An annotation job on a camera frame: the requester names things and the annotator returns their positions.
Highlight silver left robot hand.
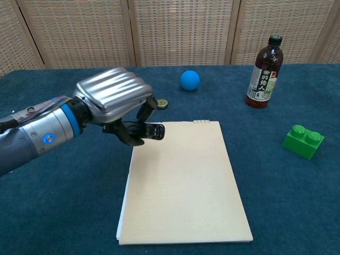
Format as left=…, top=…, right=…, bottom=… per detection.
left=72, top=67, right=158, bottom=147

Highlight black stapler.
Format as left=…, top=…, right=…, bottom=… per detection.
left=121, top=121, right=166, bottom=142

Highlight woven folding screen panel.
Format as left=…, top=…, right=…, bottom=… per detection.
left=16, top=0, right=138, bottom=70
left=309, top=0, right=340, bottom=65
left=0, top=0, right=45, bottom=78
left=229, top=0, right=337, bottom=66
left=128, top=0, right=241, bottom=67

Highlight blue ball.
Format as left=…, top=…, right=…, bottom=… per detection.
left=180, top=70, right=201, bottom=92

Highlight beige spiral notepad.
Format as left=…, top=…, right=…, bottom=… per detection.
left=115, top=119, right=253, bottom=245

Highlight blue tablecloth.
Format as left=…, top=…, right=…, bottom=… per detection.
left=0, top=63, right=340, bottom=255

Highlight brown tea bottle black cap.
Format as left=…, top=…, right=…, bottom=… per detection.
left=244, top=34, right=284, bottom=109

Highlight green toy building brick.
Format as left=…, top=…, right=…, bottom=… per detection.
left=282, top=124, right=325, bottom=160

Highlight red and blue arm wires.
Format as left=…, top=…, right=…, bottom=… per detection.
left=14, top=96, right=72, bottom=123

